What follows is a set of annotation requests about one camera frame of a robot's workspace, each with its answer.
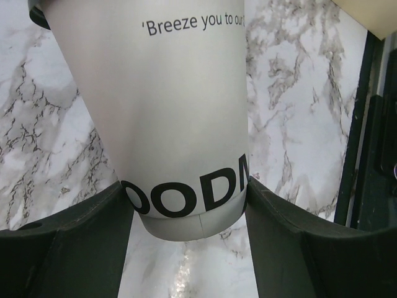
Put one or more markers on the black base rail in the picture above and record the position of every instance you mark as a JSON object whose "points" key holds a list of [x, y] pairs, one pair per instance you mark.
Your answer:
{"points": [[367, 195]]}

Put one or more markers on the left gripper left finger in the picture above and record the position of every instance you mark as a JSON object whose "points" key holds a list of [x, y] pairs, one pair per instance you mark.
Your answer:
{"points": [[77, 252]]}

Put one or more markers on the brown paper bag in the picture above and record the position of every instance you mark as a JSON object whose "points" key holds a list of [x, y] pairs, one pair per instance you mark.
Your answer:
{"points": [[377, 16]]}

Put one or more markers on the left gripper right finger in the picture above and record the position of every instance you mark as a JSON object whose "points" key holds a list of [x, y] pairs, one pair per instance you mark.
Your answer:
{"points": [[297, 254]]}

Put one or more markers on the white paper cup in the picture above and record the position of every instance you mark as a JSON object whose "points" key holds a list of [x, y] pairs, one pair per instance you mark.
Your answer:
{"points": [[165, 85]]}

